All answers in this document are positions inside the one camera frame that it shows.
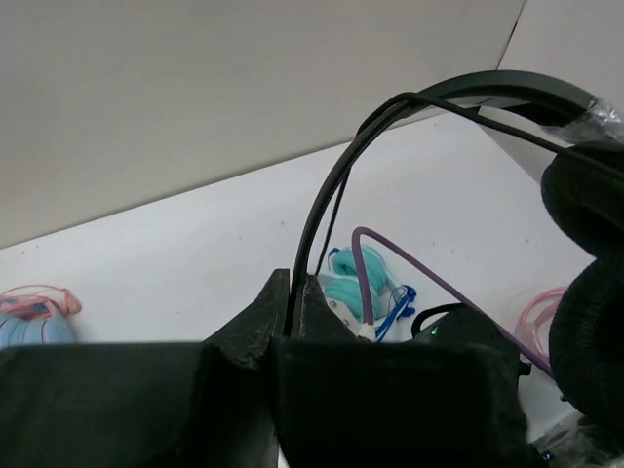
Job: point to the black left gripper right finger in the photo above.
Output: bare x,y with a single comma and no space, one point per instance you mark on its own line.
339,401

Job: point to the blue pink headphones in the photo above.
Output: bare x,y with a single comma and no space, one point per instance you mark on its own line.
37,314

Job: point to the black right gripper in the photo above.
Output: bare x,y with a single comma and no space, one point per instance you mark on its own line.
457,323

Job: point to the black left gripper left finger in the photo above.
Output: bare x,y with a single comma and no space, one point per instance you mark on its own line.
156,404

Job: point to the teal white folded headphones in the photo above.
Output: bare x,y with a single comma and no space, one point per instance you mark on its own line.
392,302

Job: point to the pink headphones with cable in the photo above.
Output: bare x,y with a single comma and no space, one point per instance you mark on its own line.
529,316

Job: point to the black wired headphones taped band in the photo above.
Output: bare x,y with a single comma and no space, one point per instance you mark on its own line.
582,190

